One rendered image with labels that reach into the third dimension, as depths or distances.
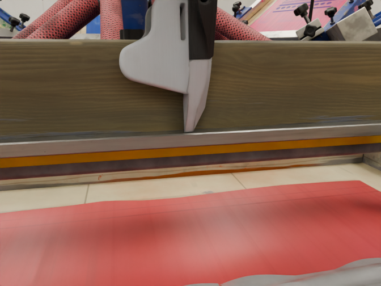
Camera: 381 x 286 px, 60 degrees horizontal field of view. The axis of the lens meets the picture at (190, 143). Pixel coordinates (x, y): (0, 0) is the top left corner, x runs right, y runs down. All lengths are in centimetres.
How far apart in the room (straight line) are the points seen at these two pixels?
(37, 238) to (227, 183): 20
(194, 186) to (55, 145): 17
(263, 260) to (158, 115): 13
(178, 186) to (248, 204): 8
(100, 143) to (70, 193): 14
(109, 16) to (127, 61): 57
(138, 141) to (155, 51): 6
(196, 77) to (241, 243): 13
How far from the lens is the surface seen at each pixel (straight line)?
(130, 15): 102
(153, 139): 23
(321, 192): 37
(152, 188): 36
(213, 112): 25
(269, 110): 27
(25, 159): 27
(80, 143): 24
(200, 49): 22
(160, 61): 22
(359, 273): 25
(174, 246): 26
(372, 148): 35
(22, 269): 26
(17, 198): 38
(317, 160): 45
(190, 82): 22
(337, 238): 29
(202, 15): 21
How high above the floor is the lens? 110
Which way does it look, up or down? 16 degrees down
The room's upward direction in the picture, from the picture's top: straight up
